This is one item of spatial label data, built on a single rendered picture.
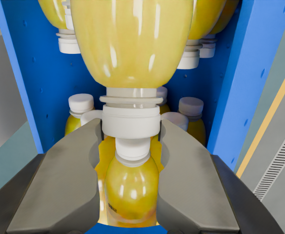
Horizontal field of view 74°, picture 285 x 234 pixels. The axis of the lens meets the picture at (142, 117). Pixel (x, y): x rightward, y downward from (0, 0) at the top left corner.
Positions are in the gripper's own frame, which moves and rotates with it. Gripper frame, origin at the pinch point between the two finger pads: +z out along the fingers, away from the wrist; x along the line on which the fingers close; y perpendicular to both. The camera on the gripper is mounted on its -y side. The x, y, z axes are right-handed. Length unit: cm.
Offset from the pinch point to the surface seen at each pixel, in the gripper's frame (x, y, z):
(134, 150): 0.2, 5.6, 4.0
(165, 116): 4.4, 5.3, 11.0
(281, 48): 100, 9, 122
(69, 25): -6.3, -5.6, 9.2
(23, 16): -13.1, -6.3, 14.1
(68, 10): -6.3, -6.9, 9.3
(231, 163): 9.7, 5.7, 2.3
